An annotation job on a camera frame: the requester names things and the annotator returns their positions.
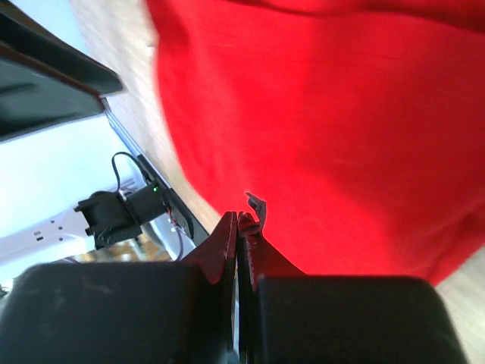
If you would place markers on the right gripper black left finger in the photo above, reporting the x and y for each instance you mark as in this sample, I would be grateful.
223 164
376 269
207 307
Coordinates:
126 312

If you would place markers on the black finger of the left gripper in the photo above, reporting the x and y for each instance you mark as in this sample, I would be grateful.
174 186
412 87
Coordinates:
27 37
35 96

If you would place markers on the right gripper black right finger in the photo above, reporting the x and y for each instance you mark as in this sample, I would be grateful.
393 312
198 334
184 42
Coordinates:
286 316

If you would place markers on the red t shirt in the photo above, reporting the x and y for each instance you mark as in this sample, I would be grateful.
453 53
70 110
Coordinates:
359 123

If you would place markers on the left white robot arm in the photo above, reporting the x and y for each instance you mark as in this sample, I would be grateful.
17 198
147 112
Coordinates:
106 217

